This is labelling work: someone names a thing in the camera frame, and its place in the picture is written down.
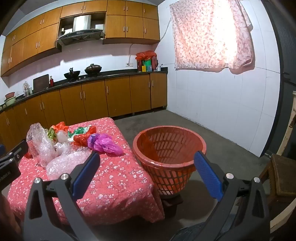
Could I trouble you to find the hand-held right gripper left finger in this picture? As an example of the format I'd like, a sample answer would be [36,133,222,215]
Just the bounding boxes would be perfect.
[22,151,101,241]

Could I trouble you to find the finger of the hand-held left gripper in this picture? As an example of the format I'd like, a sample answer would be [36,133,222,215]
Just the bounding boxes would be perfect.
[0,140,29,165]

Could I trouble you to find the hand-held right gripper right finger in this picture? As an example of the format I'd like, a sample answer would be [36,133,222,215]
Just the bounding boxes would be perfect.
[194,151,271,241]

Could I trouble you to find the large clear bubble wrap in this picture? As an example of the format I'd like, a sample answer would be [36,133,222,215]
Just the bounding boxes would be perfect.
[26,123,58,168]

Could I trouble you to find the clear plastic bag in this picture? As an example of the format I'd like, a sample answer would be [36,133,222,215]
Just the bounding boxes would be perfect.
[53,142,70,155]

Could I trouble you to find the purple plastic bag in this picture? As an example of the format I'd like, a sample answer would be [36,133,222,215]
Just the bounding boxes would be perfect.
[87,133,124,156]

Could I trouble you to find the gold-green foil bag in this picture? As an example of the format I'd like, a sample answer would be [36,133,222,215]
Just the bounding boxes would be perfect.
[47,128,58,142]

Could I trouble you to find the white plastic bag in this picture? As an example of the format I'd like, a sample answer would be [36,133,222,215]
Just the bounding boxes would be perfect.
[57,130,70,143]

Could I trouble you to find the red plastic basket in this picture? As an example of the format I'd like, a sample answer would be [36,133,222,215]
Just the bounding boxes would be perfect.
[132,126,207,195]

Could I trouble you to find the person's left forearm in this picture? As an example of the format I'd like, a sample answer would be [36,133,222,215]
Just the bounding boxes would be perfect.
[0,195,22,237]

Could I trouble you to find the red floral tablecloth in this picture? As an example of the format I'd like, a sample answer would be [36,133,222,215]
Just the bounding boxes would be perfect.
[7,117,165,226]

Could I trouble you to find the red spotted plastic bag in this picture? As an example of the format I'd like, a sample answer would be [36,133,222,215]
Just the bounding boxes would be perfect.
[73,127,97,147]

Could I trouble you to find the green foil bag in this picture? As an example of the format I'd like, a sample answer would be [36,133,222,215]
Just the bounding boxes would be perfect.
[68,126,92,136]

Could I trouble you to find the dark low stand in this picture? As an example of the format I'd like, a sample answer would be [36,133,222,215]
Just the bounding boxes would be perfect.
[159,192,184,218]

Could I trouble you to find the orange plastic bag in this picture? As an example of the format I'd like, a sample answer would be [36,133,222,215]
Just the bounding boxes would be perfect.
[50,122,69,133]

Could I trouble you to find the stacked bowls on counter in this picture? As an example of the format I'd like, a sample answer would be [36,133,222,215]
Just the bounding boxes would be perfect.
[3,96,16,107]

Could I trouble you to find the clear plastic bottle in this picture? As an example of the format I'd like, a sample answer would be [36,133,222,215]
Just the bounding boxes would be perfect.
[23,81,32,97]

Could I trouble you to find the dark cutting board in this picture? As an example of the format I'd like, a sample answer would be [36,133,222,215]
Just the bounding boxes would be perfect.
[33,74,50,92]

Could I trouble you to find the wooden lower cabinets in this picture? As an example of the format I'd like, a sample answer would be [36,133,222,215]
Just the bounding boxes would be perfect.
[0,73,167,146]

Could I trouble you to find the wooden cabinets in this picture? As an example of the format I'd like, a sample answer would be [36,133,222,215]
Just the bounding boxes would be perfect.
[0,0,160,77]
[0,73,167,146]

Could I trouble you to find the wooden chair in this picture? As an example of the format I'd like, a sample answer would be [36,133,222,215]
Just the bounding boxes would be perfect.
[259,153,296,205]

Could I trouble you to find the black wok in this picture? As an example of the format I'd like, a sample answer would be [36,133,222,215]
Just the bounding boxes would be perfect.
[64,67,81,81]

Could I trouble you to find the black pot with lid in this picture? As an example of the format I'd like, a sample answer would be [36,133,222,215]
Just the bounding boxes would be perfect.
[84,64,102,75]

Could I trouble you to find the black kitchen countertop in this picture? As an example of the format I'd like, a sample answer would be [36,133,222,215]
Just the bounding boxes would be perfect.
[0,67,168,114]

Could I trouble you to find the steel range hood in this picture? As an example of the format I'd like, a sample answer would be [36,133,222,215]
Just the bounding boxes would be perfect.
[55,14,106,46]

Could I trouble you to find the red bag over jars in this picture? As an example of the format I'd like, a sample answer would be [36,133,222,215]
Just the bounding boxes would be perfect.
[136,50,157,61]

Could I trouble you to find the pink floral curtain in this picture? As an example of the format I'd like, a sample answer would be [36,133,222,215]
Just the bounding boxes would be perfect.
[169,0,255,75]

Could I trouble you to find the wooden upper cabinets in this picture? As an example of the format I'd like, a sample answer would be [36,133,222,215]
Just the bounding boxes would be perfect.
[0,0,160,77]

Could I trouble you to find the grey wall cable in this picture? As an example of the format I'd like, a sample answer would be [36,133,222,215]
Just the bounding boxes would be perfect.
[128,43,139,63]

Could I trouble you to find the dark door frame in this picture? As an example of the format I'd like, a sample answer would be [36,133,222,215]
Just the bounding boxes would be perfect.
[262,0,296,158]

